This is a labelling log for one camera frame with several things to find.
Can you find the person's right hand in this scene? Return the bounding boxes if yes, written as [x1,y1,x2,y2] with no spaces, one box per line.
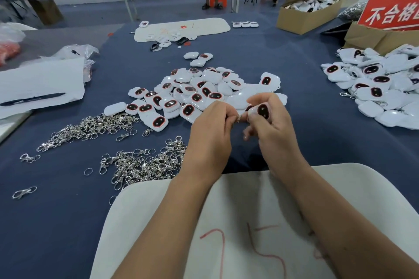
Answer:
[242,92,310,173]

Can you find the person's left hand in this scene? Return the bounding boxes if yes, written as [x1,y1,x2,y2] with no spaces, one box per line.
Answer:
[185,100,240,184]

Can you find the white tag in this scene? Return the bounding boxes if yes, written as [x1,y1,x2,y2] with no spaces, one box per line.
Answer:
[246,102,272,122]

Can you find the person's right forearm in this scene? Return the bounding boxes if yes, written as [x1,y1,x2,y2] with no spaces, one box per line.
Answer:
[285,154,419,279]

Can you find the person's left forearm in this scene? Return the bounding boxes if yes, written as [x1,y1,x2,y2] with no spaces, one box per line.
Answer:
[111,171,223,279]

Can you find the white foam board red marks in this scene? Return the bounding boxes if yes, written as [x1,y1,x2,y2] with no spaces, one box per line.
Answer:
[89,163,419,279]

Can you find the open cardboard box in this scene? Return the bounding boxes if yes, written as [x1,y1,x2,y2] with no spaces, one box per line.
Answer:
[276,0,351,36]

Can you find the long white foam board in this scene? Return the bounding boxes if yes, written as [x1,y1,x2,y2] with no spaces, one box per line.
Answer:
[134,17,231,44]

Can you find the flat brown cardboard box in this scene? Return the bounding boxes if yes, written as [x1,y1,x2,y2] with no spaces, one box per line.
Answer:
[343,21,419,56]

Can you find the red sign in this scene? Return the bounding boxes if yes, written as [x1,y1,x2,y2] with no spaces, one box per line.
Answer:
[358,0,419,31]

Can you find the white paper sheet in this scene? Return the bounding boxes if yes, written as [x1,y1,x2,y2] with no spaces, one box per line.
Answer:
[0,58,86,121]

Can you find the black pen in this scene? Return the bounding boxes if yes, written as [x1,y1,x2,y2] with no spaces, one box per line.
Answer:
[0,92,67,107]

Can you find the orange bag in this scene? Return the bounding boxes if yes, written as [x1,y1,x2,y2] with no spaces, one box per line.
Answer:
[0,41,22,66]

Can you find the white plastic bag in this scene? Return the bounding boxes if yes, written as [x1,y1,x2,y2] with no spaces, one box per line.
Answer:
[0,22,39,44]

